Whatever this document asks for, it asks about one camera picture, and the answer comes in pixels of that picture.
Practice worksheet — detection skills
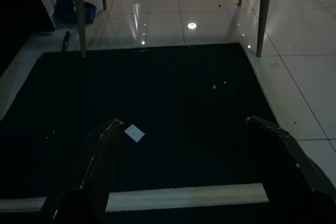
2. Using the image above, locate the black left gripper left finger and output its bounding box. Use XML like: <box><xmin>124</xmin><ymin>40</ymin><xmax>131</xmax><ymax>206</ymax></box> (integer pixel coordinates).
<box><xmin>39</xmin><ymin>118</ymin><xmax>124</xmax><ymax>224</ymax></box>

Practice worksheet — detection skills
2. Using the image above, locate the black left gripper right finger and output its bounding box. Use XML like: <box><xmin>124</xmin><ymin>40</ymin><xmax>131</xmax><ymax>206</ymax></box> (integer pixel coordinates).
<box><xmin>245</xmin><ymin>115</ymin><xmax>336</xmax><ymax>224</ymax></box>

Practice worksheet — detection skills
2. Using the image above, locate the white square paper sheet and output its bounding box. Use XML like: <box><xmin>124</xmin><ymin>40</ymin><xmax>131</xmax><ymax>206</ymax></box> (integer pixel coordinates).
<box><xmin>124</xmin><ymin>123</ymin><xmax>146</xmax><ymax>144</ymax></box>

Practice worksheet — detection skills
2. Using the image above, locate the white floor threshold strip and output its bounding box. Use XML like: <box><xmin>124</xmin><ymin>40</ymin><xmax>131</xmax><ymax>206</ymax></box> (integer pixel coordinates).
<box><xmin>0</xmin><ymin>183</ymin><xmax>270</xmax><ymax>213</ymax></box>

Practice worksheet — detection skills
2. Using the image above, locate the black floor mat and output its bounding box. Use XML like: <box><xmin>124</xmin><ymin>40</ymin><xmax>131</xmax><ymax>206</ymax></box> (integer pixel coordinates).
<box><xmin>0</xmin><ymin>200</ymin><xmax>279</xmax><ymax>224</ymax></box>
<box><xmin>0</xmin><ymin>42</ymin><xmax>280</xmax><ymax>200</ymax></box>

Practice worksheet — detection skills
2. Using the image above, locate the black plastic strip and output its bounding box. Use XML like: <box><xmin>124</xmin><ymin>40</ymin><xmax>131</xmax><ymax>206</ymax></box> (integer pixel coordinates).
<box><xmin>61</xmin><ymin>31</ymin><xmax>71</xmax><ymax>52</ymax></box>

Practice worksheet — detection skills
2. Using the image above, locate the blue plastic dustpan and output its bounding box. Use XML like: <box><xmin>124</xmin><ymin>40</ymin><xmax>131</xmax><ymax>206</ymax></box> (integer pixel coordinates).
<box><xmin>54</xmin><ymin>0</ymin><xmax>97</xmax><ymax>25</ymax></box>

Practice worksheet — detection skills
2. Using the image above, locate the dark cabinet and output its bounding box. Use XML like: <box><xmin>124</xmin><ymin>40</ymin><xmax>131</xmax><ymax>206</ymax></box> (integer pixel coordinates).
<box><xmin>0</xmin><ymin>0</ymin><xmax>55</xmax><ymax>36</ymax></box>

